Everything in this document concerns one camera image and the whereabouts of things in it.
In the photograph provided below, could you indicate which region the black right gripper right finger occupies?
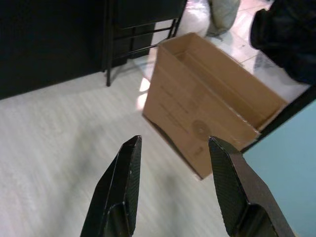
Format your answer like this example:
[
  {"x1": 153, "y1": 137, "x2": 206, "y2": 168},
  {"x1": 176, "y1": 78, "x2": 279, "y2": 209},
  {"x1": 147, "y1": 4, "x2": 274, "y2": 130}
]
[{"x1": 208, "y1": 135, "x2": 296, "y2": 237}]

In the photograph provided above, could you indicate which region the black cloth heap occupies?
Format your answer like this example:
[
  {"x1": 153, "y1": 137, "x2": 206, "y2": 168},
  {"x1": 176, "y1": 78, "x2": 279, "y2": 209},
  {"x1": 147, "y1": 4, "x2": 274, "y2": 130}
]
[{"x1": 249, "y1": 0, "x2": 316, "y2": 86}]

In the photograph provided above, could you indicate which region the black metal chair frame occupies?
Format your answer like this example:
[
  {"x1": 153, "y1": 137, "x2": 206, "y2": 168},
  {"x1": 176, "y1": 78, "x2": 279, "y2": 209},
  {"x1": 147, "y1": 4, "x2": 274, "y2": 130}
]
[{"x1": 102, "y1": 0, "x2": 188, "y2": 87}]

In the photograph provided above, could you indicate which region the grey green bag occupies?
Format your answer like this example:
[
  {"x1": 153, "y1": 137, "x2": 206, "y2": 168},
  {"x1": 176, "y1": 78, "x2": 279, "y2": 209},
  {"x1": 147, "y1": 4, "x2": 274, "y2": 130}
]
[{"x1": 208, "y1": 0, "x2": 241, "y2": 38}]

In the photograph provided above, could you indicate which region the black low cabinet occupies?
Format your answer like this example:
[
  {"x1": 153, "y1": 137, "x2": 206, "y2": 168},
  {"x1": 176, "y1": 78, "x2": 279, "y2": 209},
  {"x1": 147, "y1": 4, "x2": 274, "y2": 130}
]
[{"x1": 0, "y1": 0, "x2": 107, "y2": 99}]

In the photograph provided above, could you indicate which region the brown cardboard box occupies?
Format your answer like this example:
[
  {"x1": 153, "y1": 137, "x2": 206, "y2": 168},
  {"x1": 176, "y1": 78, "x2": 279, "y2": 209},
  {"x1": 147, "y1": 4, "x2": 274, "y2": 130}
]
[{"x1": 142, "y1": 32, "x2": 289, "y2": 181}]

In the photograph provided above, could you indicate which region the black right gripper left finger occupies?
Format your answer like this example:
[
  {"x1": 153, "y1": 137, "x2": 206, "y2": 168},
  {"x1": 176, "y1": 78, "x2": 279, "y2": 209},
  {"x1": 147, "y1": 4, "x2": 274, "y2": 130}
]
[{"x1": 80, "y1": 134, "x2": 143, "y2": 237}]

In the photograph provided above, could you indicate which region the white plastic bag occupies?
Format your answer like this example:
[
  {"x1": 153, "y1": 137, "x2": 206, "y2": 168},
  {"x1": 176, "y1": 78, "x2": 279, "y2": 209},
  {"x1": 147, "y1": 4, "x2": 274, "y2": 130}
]
[{"x1": 176, "y1": 0, "x2": 213, "y2": 38}]

